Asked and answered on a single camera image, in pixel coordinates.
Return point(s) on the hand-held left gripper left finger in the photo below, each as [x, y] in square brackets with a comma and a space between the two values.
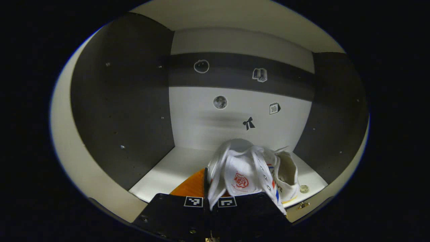
[174, 215]

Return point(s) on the white canvas shoe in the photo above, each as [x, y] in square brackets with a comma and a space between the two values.
[242, 168]
[289, 174]

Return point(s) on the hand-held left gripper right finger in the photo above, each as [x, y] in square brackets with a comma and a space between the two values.
[245, 218]

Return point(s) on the white and grey shoe cabinet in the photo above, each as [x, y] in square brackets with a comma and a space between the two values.
[201, 117]

